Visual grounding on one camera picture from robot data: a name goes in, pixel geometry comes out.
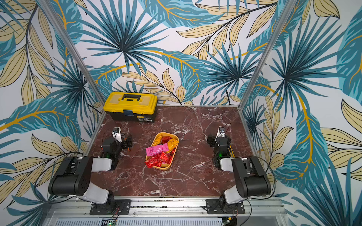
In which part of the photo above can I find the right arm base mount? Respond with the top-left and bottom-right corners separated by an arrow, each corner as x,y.
206,198 -> 245,215

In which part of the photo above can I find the yellow plastic storage box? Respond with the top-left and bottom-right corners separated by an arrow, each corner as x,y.
145,132 -> 180,171

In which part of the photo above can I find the small red tea bag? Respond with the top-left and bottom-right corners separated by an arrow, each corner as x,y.
161,136 -> 172,144

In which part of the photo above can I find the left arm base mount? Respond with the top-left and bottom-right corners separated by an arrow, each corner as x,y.
90,199 -> 131,216

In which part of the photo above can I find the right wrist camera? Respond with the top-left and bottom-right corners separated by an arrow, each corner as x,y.
216,126 -> 226,137

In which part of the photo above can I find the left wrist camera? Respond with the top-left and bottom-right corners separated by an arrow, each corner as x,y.
112,127 -> 122,143

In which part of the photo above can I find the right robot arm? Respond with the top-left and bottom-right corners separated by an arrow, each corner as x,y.
206,136 -> 272,214

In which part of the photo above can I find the aluminium front rail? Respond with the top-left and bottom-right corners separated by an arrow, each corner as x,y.
41,196 -> 291,226

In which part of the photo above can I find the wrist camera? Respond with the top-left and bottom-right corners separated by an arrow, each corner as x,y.
112,127 -> 122,143
216,126 -> 226,137

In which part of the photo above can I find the pink tea bag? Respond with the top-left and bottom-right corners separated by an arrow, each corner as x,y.
146,143 -> 168,156

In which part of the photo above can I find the large red tea bag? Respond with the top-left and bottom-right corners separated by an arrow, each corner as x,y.
145,153 -> 172,168

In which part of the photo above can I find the yellow tea bag with labels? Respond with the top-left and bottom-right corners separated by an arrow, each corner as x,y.
152,134 -> 163,147

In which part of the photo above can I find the yellow black toolbox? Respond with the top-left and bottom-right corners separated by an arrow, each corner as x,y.
103,92 -> 157,123

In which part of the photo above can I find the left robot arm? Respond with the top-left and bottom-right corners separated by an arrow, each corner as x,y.
48,134 -> 133,215

